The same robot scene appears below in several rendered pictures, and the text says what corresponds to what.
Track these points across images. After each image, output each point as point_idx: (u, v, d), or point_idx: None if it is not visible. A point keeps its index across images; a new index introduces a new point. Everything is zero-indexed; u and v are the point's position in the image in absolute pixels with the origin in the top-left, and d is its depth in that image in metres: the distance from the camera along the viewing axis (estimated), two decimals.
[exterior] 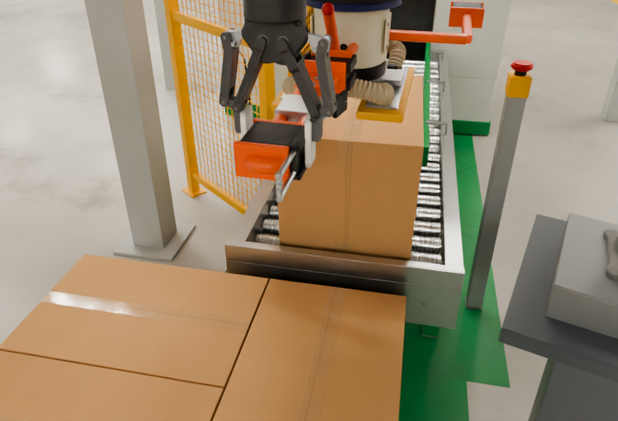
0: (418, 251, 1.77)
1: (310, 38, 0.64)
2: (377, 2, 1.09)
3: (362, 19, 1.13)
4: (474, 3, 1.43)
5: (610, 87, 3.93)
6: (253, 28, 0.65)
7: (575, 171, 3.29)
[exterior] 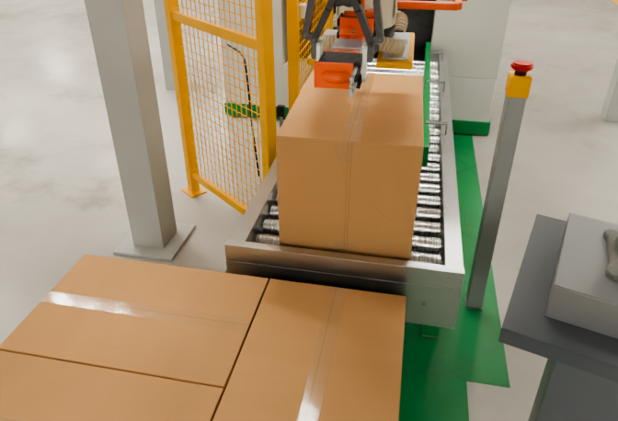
0: (418, 251, 1.77)
1: None
2: None
3: None
4: None
5: (610, 87, 3.93)
6: None
7: (575, 171, 3.29)
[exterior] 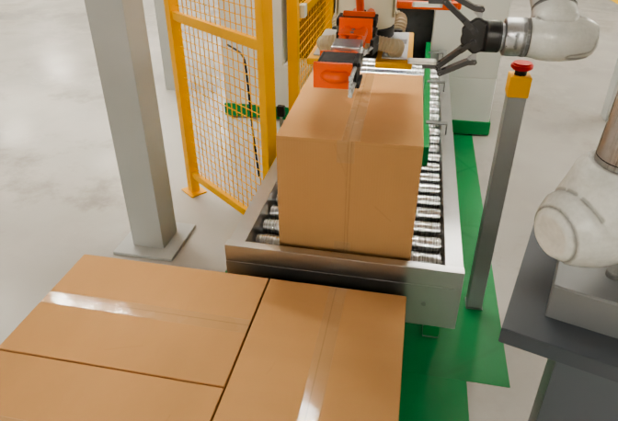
0: (418, 251, 1.77)
1: (480, 16, 1.27)
2: None
3: None
4: None
5: (610, 87, 3.93)
6: None
7: None
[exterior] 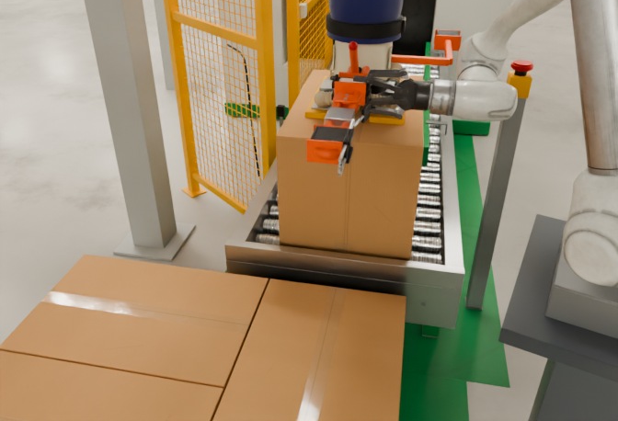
0: (418, 251, 1.77)
1: (407, 77, 1.37)
2: (384, 37, 1.50)
3: (372, 50, 1.53)
4: (452, 30, 1.85)
5: None
6: None
7: (575, 171, 3.29)
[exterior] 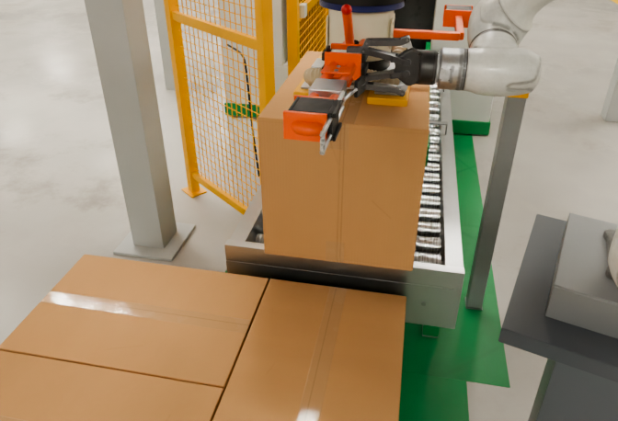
0: (418, 251, 1.77)
1: (410, 45, 1.16)
2: (384, 4, 1.29)
3: (371, 19, 1.33)
4: (464, 5, 1.64)
5: (610, 87, 3.93)
6: None
7: (575, 171, 3.29)
